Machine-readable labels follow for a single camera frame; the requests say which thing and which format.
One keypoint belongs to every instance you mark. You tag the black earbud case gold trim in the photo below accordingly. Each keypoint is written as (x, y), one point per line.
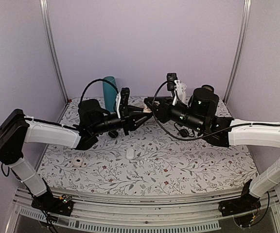
(184, 133)

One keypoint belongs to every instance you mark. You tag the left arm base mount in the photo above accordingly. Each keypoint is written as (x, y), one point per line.
(62, 205)

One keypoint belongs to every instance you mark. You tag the right aluminium frame post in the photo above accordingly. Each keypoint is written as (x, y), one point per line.
(239, 49)

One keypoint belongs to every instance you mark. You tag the small black earbud case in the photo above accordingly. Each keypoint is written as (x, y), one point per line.
(113, 134)

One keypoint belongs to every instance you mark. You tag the floral patterned table mat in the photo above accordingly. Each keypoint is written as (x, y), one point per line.
(175, 167)

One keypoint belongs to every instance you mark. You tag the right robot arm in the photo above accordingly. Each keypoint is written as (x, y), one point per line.
(199, 115)

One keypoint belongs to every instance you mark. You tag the white open earbud case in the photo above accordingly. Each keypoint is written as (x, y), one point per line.
(78, 162)

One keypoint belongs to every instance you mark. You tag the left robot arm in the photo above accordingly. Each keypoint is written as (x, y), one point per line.
(18, 129)

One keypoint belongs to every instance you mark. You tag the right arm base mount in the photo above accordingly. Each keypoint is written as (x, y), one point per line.
(242, 204)

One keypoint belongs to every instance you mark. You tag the beige earbud charging case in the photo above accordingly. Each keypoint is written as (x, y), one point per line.
(146, 109)

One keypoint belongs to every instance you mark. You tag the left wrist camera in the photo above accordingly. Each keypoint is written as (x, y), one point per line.
(122, 101)

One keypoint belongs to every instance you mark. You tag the aluminium front rail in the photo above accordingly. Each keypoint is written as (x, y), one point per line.
(189, 213)

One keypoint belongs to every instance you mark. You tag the teal cup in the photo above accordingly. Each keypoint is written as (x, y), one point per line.
(109, 96)

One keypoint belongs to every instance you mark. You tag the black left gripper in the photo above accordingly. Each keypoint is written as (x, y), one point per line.
(131, 123)

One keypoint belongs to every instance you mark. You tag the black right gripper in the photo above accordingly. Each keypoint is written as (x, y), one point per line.
(161, 112)

